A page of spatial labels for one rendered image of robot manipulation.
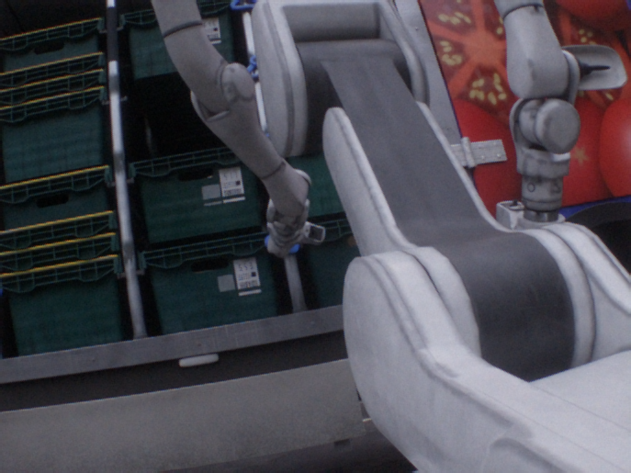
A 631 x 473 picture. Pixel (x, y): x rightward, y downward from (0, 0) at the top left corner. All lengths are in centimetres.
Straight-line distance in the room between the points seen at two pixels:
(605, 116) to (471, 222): 146
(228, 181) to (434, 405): 144
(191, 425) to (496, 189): 104
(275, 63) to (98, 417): 106
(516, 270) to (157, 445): 119
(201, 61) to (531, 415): 88
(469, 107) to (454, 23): 30
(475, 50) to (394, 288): 151
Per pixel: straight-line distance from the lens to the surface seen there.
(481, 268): 47
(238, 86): 109
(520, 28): 79
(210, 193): 175
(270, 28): 81
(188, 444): 152
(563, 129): 77
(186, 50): 106
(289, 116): 74
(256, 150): 114
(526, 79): 76
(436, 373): 38
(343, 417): 152
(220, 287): 169
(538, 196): 80
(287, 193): 120
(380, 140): 65
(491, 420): 32
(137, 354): 153
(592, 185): 188
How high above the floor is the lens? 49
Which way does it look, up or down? 12 degrees up
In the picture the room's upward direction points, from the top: 12 degrees counter-clockwise
